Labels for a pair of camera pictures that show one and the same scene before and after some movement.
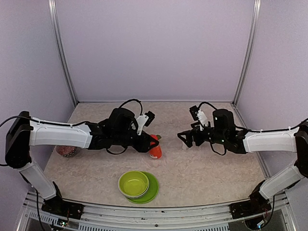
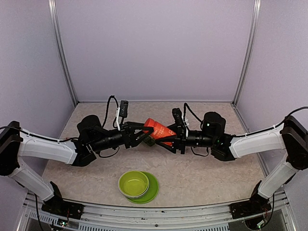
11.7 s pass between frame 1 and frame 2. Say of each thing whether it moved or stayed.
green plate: stayed
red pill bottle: moved
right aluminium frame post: stayed
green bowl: stayed
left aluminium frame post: stayed
